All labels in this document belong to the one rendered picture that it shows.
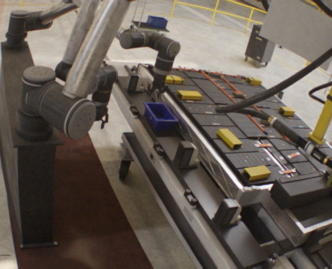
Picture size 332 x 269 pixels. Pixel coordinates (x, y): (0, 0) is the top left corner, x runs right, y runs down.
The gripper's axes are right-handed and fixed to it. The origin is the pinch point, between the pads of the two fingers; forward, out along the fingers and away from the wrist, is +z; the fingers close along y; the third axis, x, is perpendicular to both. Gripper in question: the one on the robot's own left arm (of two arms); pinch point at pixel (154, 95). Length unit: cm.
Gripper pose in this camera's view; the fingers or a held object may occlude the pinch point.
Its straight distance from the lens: 227.4
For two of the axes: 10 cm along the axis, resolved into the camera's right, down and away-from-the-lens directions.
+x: -3.8, -5.4, 7.5
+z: -2.5, 8.4, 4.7
